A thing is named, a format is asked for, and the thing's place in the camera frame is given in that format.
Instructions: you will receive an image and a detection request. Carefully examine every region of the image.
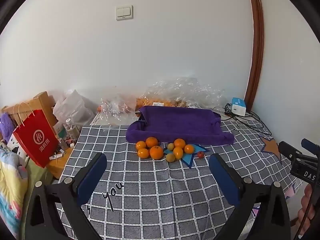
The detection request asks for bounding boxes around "white light switch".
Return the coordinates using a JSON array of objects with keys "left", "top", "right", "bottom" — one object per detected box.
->
[{"left": 116, "top": 5, "right": 133, "bottom": 21}]

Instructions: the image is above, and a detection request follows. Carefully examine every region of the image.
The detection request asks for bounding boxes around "small smooth orange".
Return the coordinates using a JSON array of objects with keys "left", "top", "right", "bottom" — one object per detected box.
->
[{"left": 137, "top": 148, "right": 150, "bottom": 159}]

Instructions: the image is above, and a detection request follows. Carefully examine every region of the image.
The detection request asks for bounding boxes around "mandarin beside kiwi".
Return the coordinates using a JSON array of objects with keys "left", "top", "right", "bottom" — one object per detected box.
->
[{"left": 174, "top": 138, "right": 186, "bottom": 149}]

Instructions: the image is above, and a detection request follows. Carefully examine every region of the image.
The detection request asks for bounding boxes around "green kiwi fruit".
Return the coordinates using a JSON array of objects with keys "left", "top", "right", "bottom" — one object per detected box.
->
[
  {"left": 167, "top": 143, "right": 175, "bottom": 151},
  {"left": 166, "top": 153, "right": 176, "bottom": 163}
]

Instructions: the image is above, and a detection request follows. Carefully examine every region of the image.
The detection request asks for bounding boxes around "oval smooth orange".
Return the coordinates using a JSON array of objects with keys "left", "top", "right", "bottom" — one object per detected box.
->
[{"left": 173, "top": 147, "right": 184, "bottom": 160}]

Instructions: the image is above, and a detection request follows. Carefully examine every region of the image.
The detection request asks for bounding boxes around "purple towel covered tray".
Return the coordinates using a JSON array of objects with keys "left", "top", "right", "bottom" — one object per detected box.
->
[{"left": 126, "top": 106, "right": 234, "bottom": 146}]

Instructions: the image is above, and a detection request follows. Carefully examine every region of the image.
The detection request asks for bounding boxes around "clear plastic bottle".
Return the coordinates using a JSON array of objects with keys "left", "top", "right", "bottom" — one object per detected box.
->
[{"left": 66, "top": 118, "right": 80, "bottom": 141}]

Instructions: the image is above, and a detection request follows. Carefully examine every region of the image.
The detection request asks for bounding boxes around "wooden bedside stand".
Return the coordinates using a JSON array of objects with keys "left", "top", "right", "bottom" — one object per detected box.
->
[{"left": 1, "top": 91, "right": 72, "bottom": 179}]

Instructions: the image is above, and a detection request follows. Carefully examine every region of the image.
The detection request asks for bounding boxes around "colourful blanket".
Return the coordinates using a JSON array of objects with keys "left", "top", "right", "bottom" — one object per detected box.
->
[{"left": 1, "top": 147, "right": 28, "bottom": 239}]

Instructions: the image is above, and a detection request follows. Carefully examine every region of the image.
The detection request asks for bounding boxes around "red paper shopping bag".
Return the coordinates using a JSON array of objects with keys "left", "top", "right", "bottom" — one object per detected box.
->
[{"left": 13, "top": 110, "right": 59, "bottom": 168}]

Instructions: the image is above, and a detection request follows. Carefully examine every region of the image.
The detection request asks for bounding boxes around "round smooth orange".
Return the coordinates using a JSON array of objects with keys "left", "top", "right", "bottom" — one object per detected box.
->
[{"left": 135, "top": 141, "right": 146, "bottom": 150}]

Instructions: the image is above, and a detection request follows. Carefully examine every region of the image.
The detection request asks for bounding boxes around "small red tomato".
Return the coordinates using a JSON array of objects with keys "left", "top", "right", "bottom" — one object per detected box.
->
[{"left": 197, "top": 152, "right": 204, "bottom": 158}]

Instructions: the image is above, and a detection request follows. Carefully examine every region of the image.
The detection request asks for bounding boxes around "clear bag of tomatoes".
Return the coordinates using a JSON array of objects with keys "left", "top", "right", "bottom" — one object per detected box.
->
[{"left": 97, "top": 94, "right": 138, "bottom": 126}]

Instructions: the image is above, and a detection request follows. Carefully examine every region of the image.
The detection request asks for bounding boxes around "white plastic bag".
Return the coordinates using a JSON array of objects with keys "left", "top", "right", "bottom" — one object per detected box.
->
[{"left": 53, "top": 90, "right": 95, "bottom": 129}]

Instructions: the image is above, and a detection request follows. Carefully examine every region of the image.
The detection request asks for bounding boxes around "large stemmed mandarin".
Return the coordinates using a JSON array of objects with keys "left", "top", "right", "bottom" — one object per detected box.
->
[{"left": 149, "top": 146, "right": 164, "bottom": 160}]

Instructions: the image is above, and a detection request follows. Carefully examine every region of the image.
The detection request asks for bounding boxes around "rough mandarin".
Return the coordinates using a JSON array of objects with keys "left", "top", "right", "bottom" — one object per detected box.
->
[{"left": 145, "top": 137, "right": 158, "bottom": 148}]

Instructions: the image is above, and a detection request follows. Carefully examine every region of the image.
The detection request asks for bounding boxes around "brown wooden door frame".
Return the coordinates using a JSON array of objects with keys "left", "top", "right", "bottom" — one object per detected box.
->
[{"left": 245, "top": 0, "right": 265, "bottom": 111}]

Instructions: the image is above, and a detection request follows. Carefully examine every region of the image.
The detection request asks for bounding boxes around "grey checkered bed sheet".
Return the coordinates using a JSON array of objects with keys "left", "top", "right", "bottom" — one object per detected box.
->
[{"left": 61, "top": 120, "right": 302, "bottom": 239}]

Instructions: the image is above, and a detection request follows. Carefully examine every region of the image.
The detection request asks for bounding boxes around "clear bag of oranges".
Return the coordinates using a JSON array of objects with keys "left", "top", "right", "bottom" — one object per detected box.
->
[{"left": 136, "top": 77, "right": 226, "bottom": 109}]

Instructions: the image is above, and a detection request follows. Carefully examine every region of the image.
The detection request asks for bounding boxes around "blue white tissue box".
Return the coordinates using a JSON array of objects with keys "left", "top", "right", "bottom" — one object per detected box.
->
[{"left": 231, "top": 98, "right": 246, "bottom": 116}]

